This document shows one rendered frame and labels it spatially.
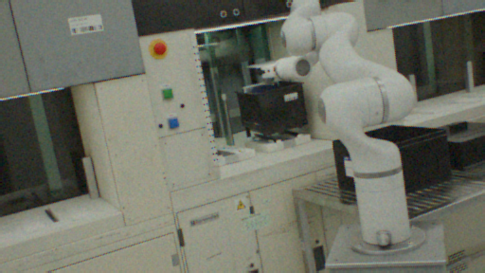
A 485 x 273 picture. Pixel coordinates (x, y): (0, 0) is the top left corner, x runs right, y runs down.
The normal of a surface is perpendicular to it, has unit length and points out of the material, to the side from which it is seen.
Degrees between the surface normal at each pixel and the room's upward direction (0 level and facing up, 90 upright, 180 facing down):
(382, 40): 90
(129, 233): 90
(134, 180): 90
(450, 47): 90
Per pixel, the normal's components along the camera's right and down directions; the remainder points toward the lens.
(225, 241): 0.43, 0.08
